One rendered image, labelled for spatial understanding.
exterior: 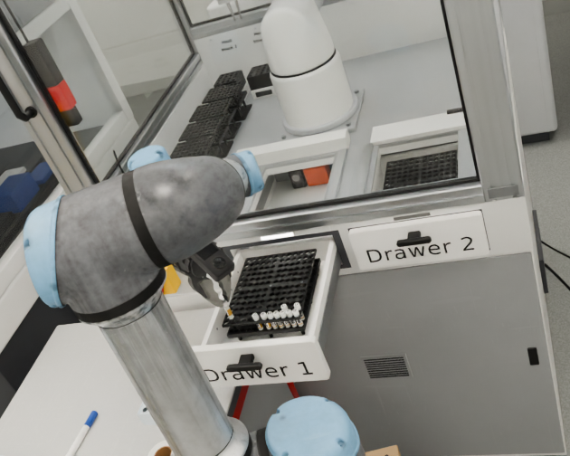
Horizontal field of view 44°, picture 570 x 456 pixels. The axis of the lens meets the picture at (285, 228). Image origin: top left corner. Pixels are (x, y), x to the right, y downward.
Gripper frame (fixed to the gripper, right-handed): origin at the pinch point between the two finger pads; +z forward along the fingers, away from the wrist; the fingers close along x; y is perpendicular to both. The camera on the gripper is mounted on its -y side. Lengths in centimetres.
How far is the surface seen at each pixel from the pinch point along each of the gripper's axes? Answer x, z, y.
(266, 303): -8.2, 8.0, -0.3
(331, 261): -26.1, 9.3, -3.1
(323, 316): -12.8, 10.6, -12.2
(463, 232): -45, 9, -25
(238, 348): 5.2, 5.4, -7.5
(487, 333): -47, 42, -24
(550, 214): -154, 98, 25
